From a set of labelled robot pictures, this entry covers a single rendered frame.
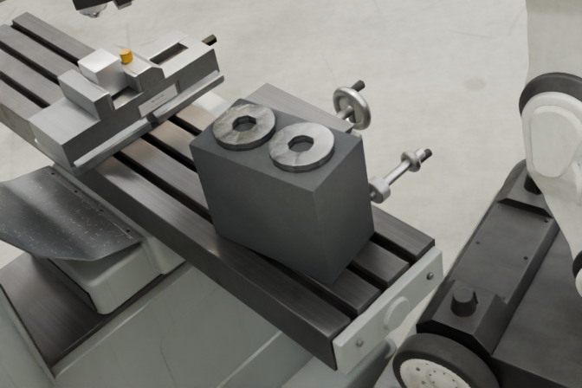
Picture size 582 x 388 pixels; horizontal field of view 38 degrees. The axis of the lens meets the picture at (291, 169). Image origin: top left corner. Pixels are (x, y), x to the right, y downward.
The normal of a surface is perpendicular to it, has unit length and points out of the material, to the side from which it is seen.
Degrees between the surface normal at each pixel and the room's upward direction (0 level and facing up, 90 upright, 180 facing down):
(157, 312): 90
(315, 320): 0
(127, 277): 90
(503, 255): 0
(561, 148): 90
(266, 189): 90
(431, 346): 13
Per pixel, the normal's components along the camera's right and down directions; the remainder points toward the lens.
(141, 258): 0.69, 0.39
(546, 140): -0.54, 0.62
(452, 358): 0.00, -0.65
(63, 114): -0.15, -0.74
